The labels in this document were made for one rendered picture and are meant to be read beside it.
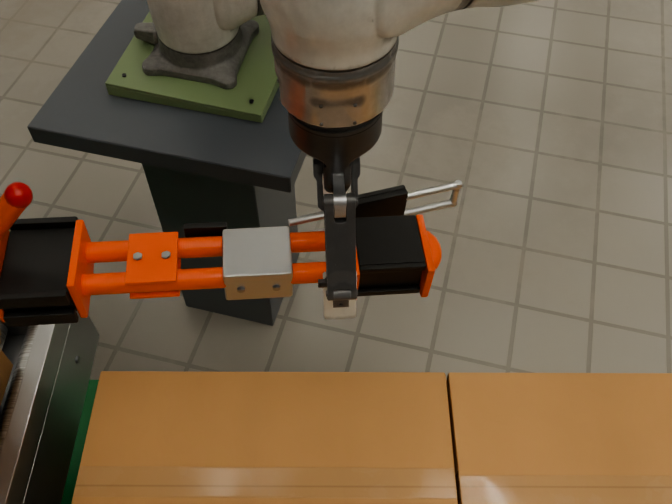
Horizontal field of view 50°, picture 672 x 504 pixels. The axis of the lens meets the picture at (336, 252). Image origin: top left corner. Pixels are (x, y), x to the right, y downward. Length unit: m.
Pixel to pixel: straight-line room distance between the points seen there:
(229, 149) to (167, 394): 0.44
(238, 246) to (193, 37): 0.66
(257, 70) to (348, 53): 0.92
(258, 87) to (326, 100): 0.86
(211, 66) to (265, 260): 0.71
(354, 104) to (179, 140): 0.83
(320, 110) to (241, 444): 0.78
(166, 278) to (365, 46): 0.34
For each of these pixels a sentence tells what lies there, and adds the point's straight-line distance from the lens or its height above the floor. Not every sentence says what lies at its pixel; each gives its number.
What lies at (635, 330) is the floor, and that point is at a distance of 2.08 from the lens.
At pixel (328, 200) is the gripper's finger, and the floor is 1.24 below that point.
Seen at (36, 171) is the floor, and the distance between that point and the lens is 2.45.
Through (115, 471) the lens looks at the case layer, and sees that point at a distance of 1.23.
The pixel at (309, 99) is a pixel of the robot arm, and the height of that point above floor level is 1.31.
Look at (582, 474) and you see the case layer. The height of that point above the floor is 0.54.
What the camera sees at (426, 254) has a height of 1.07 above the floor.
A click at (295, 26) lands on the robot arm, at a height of 1.38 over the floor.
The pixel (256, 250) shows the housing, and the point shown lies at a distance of 0.73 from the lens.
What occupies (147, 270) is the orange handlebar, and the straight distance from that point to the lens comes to 0.73.
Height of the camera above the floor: 1.65
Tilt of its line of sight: 53 degrees down
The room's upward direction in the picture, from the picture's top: straight up
